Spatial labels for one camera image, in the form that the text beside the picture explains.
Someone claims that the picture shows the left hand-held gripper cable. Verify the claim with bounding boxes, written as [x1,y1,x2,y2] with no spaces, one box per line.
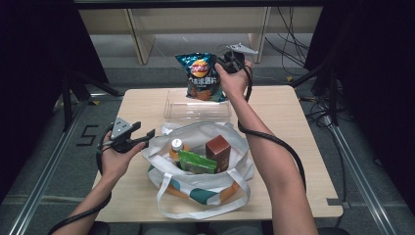
[48,125,114,235]

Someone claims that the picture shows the person's right hand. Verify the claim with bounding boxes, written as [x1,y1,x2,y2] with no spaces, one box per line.
[214,59,254,102]

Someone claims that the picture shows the grey tape strip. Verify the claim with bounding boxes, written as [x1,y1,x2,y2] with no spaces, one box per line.
[327,197,351,210]

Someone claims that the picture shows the bundle of black floor cables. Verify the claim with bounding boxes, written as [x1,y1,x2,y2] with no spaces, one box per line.
[263,6,311,77]

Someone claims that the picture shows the hand-held gripper cable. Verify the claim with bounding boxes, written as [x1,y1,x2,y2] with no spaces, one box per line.
[48,125,114,235]
[237,65,307,194]

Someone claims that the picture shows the beige wooden desk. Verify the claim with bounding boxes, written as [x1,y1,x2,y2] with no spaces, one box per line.
[77,5,324,66]

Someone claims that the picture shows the clear plastic box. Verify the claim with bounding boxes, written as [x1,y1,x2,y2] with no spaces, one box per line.
[162,89,233,120]

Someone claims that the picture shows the person's left hand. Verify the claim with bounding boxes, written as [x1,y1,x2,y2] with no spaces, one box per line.
[100,131,147,184]

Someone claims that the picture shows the brown carton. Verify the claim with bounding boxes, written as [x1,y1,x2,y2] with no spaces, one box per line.
[205,134,232,174]

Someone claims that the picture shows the green snack packet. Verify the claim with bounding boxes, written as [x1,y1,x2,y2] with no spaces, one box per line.
[177,149,218,175]

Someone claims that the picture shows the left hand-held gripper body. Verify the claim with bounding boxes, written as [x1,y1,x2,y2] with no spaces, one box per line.
[110,117,145,155]

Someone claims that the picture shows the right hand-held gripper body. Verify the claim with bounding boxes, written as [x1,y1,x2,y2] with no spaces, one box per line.
[223,42,258,74]

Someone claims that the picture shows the orange drink bottle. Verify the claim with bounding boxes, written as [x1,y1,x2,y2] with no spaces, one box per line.
[168,138,190,169]

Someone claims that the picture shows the black curtain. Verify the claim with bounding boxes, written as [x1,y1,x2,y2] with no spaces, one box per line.
[0,0,109,204]
[304,0,415,210]

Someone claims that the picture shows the white patterned tote bag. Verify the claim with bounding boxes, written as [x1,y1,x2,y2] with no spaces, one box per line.
[141,120,255,220]

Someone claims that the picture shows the blue chips bag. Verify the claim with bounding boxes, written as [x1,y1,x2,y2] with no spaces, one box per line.
[175,52,228,103]

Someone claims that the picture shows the right hand-held gripper cable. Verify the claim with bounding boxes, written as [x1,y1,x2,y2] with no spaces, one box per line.
[237,65,307,194]

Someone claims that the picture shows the black cables beside table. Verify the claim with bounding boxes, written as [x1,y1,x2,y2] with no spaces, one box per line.
[301,94,348,204]

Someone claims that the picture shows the person's grey trousers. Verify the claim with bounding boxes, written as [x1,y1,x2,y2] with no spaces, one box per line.
[141,222,262,235]

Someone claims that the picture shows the black metal stand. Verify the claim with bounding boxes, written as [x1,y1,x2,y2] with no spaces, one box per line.
[60,70,125,131]
[290,62,341,126]

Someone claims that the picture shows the aluminium floor rail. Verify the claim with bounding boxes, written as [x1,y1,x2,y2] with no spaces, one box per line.
[8,94,96,235]
[321,116,397,235]

